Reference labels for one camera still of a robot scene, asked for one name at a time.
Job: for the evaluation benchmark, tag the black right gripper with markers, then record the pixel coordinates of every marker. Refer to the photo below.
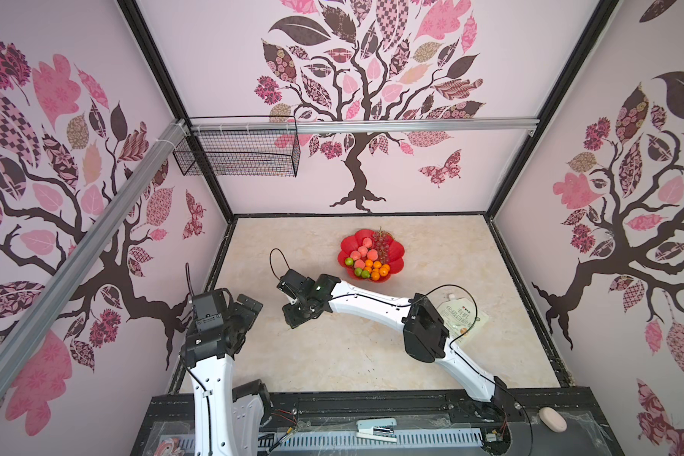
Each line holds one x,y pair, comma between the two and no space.
292,320

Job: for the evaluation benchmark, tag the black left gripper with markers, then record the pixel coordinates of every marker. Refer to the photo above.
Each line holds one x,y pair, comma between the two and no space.
237,309

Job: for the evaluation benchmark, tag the red flower fruit bowl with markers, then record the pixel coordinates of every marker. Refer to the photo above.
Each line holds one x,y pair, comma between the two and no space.
353,242

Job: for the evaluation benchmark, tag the purple fake grape bunch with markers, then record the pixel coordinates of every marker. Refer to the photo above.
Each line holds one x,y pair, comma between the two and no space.
382,242

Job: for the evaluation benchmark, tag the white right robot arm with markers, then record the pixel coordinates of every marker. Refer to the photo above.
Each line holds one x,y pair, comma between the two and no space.
425,336

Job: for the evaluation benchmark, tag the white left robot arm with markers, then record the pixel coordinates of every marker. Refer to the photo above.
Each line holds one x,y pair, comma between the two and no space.
227,418

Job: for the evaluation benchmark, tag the green white food pouch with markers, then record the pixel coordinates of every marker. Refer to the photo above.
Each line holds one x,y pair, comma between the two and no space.
462,318

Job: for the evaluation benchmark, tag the black base platform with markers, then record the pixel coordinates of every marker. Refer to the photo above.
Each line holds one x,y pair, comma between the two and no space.
523,433

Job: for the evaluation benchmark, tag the black wire basket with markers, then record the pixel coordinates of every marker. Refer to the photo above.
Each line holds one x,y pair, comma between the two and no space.
240,146

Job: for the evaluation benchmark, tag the aluminium rail bar back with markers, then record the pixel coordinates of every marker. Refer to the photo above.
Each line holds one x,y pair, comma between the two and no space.
473,124

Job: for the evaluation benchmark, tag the aluminium rail bar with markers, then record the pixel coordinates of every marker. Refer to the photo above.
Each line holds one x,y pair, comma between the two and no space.
21,343
473,124

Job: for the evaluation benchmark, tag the white slotted cable duct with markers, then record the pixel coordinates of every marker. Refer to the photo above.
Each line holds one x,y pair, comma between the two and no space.
405,439

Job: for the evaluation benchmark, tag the aluminium rail bar left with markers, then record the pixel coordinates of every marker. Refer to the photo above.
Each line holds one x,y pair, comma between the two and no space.
21,343

